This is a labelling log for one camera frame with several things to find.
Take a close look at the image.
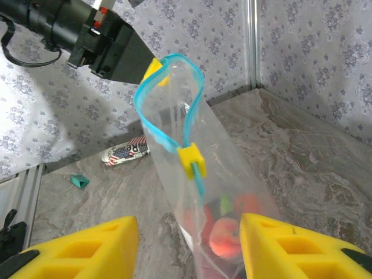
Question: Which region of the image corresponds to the metal corner post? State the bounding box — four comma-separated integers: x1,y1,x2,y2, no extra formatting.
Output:
245,0,261,88

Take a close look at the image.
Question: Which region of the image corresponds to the black clamp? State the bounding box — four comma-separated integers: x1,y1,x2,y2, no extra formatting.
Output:
0,209,27,262

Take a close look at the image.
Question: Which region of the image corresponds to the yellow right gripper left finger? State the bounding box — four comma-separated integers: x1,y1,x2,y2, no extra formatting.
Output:
0,215,140,279

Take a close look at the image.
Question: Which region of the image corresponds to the aluminium frame rail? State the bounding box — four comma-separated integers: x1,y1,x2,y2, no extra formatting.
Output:
0,164,44,256

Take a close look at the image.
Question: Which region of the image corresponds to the teal binder clip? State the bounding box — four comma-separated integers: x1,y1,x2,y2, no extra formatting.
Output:
65,173,90,192

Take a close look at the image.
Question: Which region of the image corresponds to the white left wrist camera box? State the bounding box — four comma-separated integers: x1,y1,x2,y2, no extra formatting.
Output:
92,0,117,10

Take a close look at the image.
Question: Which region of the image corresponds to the red toy tomato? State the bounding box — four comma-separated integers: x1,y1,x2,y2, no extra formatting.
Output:
202,205,217,244

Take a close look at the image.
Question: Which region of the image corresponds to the clear zip-top bag blue zipper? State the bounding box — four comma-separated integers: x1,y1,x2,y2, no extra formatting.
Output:
133,52,282,279

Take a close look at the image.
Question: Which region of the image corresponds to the dark toy eggplant green tip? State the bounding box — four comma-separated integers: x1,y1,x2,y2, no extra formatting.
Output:
210,195,236,219

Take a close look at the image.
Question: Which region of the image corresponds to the yellow zipper slider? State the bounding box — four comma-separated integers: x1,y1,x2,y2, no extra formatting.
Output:
177,142,207,181

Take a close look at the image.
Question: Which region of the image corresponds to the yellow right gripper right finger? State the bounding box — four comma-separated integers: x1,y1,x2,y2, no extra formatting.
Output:
239,212,372,279

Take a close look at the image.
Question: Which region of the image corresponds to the flag print can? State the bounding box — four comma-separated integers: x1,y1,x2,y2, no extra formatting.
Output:
100,136,151,167

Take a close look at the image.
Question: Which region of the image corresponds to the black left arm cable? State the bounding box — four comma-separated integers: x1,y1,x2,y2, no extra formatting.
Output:
1,17,62,68

